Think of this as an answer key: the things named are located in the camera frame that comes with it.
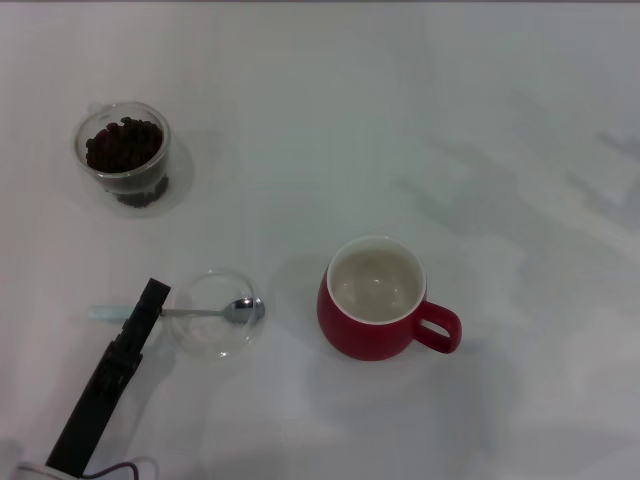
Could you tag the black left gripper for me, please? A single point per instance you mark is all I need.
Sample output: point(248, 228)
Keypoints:
point(87, 415)

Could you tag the red mug white inside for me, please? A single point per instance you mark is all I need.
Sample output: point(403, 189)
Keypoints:
point(352, 336)

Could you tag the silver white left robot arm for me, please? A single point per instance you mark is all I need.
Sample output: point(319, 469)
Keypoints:
point(30, 472)

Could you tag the dark coffee beans pile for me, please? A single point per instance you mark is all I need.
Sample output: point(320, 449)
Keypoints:
point(122, 147)

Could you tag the clear shallow glass bowl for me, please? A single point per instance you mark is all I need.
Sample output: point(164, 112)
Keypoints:
point(215, 346)

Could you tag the clear double-wall glass cup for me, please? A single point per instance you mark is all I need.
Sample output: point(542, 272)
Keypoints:
point(178, 196)

